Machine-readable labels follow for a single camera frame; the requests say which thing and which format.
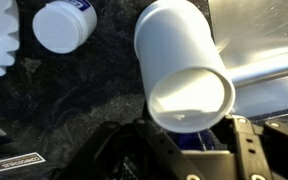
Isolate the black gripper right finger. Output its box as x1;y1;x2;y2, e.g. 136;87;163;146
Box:
224;115;288;180

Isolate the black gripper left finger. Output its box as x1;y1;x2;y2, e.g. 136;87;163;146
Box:
55;117;206;180

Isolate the white plastic cup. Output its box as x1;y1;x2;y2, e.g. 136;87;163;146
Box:
133;0;237;134

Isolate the stainless steel sink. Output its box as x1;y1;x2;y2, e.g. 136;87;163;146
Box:
207;0;288;118

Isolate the compostables label sign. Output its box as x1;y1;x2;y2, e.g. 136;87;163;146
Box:
0;151;47;176

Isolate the small white bottle blue label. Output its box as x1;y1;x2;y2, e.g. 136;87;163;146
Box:
32;0;98;55

